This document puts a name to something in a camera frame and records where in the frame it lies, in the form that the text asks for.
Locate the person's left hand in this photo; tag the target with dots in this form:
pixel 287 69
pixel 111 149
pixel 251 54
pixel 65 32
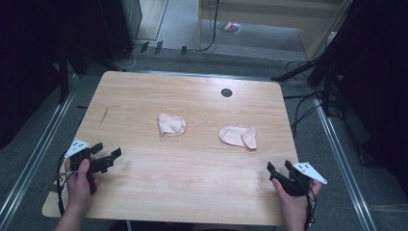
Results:
pixel 80 187

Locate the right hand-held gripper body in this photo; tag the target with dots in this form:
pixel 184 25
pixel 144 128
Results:
pixel 300 181

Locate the black metal stand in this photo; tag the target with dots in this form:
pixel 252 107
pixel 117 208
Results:
pixel 63 77

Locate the light wooden partition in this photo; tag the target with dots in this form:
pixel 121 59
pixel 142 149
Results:
pixel 256 16

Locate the colourful packet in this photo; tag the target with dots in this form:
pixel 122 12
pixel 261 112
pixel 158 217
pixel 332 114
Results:
pixel 229 27

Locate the person's right hand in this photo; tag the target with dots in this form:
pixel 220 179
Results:
pixel 293 205

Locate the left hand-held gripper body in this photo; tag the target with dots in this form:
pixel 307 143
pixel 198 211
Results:
pixel 77 159

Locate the black tripod stand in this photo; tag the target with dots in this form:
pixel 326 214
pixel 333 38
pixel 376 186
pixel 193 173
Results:
pixel 320 69

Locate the metal floor rail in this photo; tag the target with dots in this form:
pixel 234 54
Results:
pixel 30 163
pixel 343 163

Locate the dark cabinet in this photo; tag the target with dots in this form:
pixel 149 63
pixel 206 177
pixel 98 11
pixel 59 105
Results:
pixel 123 25

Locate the pink sock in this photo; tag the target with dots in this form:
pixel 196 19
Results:
pixel 171 125
pixel 239 136

